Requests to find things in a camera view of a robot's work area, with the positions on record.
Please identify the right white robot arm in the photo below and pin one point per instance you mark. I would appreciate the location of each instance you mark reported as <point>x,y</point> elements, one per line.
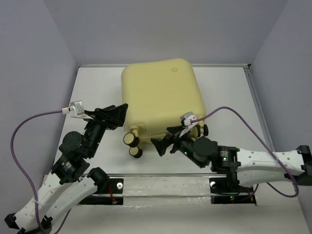
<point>241,167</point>

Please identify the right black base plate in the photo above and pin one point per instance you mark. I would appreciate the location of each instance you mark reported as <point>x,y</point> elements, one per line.
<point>222,194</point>

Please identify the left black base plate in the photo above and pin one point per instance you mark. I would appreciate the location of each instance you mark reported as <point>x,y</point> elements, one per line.
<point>111,195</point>

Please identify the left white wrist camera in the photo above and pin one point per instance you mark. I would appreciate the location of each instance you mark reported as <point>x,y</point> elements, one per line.
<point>76,110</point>

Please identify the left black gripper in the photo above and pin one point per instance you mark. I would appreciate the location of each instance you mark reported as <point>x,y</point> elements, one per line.
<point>111,116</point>

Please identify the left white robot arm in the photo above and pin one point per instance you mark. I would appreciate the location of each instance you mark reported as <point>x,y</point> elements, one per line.
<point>70,180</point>

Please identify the yellow suitcase with black lining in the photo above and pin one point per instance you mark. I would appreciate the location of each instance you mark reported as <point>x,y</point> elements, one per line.
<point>157,93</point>

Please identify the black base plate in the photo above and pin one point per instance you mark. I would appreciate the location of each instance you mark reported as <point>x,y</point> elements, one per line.
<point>222,194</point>
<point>111,195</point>

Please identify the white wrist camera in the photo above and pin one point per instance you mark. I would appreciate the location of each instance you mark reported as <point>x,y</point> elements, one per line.
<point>188,123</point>
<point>76,110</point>

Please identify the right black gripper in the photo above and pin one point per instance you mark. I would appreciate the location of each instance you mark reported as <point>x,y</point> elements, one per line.
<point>161,144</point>

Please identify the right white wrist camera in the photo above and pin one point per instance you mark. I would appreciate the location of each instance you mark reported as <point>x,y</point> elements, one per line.
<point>188,123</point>

